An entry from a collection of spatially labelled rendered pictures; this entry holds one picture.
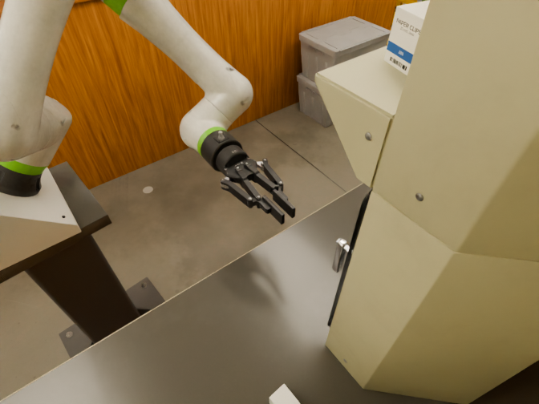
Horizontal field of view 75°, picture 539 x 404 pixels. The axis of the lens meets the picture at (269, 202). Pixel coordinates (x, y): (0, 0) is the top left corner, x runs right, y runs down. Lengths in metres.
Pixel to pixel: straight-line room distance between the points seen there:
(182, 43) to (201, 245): 1.42
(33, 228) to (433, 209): 0.92
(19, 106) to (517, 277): 0.86
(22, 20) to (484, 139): 0.77
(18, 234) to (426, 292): 0.91
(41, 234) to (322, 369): 0.76
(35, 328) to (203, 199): 1.14
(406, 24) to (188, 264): 1.82
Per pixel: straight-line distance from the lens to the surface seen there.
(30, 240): 1.07
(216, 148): 0.85
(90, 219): 1.12
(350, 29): 3.04
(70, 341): 2.05
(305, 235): 0.97
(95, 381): 0.87
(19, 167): 1.07
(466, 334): 0.57
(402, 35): 0.45
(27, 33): 0.84
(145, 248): 2.22
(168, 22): 0.95
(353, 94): 0.40
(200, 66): 0.94
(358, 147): 0.41
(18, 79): 0.86
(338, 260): 0.66
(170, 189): 2.50
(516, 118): 0.31
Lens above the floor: 1.70
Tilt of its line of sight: 47 degrees down
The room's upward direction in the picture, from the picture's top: straight up
